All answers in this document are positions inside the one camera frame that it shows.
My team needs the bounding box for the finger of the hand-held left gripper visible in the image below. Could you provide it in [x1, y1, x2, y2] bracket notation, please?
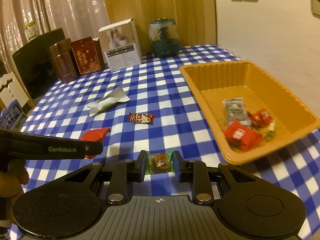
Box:
[84, 141, 103, 156]

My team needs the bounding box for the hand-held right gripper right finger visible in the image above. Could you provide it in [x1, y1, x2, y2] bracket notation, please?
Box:
[173, 150, 256, 204]

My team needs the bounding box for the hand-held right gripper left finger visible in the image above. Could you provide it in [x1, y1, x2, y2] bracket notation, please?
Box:
[64, 150, 148, 204]

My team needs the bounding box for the red snack packet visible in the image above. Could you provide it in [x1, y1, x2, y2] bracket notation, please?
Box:
[79, 127, 111, 159]
[222, 120, 263, 152]

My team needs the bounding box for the green pastry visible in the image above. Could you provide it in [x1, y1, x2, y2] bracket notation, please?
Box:
[145, 149, 175, 175]

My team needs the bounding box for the grey printed snack packet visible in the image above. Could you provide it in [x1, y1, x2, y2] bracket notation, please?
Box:
[222, 97, 252, 127]

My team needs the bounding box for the red candy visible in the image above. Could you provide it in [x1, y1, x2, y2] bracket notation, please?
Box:
[248, 109, 273, 128]

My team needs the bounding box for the orange plastic tray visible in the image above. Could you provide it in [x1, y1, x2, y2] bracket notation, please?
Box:
[179, 60, 320, 166]

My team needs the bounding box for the person's left hand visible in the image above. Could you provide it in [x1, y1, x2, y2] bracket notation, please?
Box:
[0, 160, 29, 198]

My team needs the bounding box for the blue carton box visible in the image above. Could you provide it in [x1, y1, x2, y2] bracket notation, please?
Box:
[0, 99, 28, 131]

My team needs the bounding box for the brown red candy bar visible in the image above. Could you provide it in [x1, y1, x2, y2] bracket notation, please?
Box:
[128, 112, 155, 125]

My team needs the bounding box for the white green crumpled wrapper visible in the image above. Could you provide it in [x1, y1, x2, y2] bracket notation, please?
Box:
[86, 86, 130, 117]

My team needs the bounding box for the white chair back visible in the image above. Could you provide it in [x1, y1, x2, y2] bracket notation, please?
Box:
[0, 71, 28, 108]

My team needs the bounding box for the blue white checkered tablecloth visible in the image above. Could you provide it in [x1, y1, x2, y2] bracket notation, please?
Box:
[10, 45, 320, 240]

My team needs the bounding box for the brown cylindrical canister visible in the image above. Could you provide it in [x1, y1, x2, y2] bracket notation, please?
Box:
[49, 38, 78, 84]

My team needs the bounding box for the red patterned tin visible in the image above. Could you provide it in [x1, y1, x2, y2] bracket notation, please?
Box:
[70, 37, 105, 75]

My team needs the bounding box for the dark brown box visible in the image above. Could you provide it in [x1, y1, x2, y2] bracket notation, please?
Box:
[92, 37, 105, 68]

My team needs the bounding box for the white cardboard box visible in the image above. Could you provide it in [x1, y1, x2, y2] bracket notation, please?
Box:
[98, 19, 143, 72]

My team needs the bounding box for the jar with yellow lid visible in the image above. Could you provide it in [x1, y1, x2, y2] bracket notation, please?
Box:
[24, 22, 42, 42]

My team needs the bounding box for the glass jar with teal lid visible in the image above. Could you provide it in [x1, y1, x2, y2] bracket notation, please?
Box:
[149, 17, 180, 58]

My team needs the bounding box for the beige curtain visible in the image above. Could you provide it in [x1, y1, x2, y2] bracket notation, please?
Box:
[0, 0, 110, 63]

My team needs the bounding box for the white wall socket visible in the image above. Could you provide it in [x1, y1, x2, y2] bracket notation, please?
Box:
[309, 0, 320, 18]

